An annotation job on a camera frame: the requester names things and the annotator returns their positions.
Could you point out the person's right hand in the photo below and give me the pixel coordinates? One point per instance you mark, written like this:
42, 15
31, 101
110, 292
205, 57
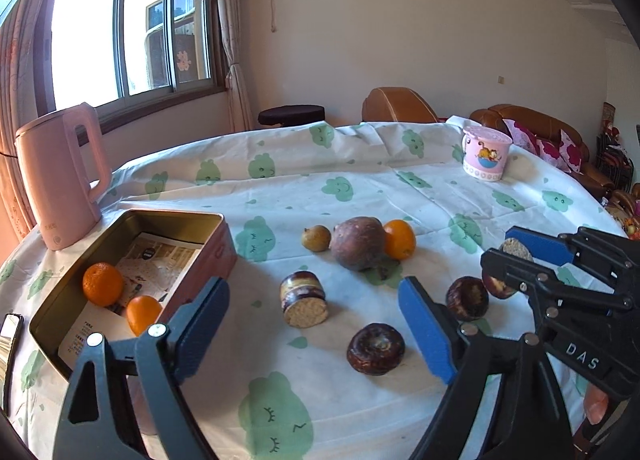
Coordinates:
595, 402

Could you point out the light beige curtain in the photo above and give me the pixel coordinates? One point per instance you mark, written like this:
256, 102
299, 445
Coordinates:
234, 40

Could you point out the pink metal tin box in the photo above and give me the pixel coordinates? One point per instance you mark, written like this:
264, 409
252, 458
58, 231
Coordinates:
200, 262

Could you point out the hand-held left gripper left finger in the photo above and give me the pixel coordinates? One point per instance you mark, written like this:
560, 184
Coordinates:
195, 340

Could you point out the printed paper leaflet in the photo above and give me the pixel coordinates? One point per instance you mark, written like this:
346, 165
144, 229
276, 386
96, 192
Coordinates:
160, 260

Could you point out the dark round stool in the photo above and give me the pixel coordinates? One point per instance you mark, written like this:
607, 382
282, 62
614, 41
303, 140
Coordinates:
290, 115

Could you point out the dark water chestnut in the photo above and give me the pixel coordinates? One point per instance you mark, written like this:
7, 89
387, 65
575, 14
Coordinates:
467, 297
376, 347

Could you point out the brown leather armchair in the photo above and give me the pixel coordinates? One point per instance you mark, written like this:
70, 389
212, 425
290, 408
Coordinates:
395, 104

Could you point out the brown leather sofa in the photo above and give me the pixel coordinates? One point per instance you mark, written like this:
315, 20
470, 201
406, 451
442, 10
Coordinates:
540, 120

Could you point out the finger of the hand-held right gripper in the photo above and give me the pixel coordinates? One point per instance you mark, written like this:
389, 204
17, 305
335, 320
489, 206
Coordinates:
510, 272
542, 245

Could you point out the small brown pear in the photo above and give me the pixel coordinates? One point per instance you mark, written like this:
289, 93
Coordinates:
316, 238

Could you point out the pink floral pillow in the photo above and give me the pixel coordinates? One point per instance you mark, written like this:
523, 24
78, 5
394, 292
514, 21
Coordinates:
522, 134
562, 150

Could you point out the large brown round fruit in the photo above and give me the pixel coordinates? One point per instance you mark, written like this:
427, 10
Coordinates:
357, 242

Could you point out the pink window sticker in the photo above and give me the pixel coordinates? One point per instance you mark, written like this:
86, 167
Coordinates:
184, 60

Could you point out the pink electric kettle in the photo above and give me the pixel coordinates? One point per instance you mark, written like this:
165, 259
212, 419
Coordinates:
55, 180

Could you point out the pink cartoon cup with lid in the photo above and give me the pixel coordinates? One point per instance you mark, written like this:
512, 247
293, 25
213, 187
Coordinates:
486, 153

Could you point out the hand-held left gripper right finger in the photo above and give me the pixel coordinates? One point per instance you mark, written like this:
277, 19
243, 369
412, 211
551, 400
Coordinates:
425, 335

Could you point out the white green-cloud tablecloth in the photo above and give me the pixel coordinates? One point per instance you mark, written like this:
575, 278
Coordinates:
350, 175

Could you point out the pink patterned curtain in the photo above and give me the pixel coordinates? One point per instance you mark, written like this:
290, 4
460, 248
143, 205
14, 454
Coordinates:
20, 105

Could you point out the black phone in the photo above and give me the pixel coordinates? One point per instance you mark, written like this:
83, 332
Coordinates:
9, 365

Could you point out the dark storage rack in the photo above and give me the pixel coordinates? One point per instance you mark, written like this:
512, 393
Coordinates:
617, 155

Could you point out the sliding window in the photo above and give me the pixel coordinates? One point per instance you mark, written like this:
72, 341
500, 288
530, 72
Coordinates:
145, 35

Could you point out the orange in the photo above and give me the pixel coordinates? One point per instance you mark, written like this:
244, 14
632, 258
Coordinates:
142, 314
102, 284
401, 239

